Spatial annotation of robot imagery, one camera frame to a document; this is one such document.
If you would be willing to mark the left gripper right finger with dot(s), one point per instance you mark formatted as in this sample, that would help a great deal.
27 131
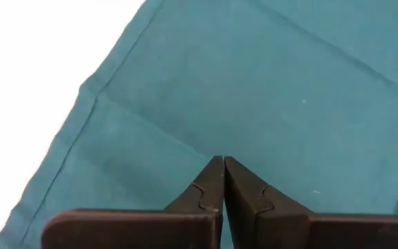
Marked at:
289 231

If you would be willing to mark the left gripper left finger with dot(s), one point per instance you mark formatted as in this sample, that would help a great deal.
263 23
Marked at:
171 228

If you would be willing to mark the green microfiber towel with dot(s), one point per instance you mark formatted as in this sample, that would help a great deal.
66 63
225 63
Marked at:
254 86

